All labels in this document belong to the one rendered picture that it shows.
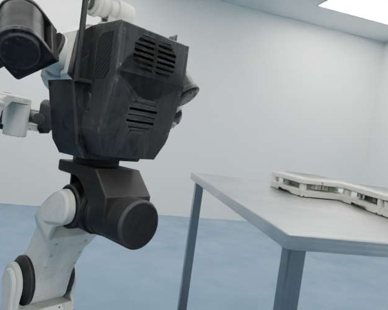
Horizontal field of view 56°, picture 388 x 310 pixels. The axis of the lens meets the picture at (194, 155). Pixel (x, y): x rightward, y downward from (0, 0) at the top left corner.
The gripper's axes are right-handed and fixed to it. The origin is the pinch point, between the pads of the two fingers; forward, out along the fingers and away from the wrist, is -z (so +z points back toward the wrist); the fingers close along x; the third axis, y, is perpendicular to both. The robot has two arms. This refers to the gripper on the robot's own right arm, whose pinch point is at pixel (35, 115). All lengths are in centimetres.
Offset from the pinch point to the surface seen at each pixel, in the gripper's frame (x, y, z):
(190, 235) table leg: 48, 54, 56
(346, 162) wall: 9, 468, 204
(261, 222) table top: 16, -29, 87
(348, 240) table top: 14, -37, 106
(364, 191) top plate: 8, 21, 122
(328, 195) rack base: 14, 34, 112
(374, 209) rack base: 13, 14, 124
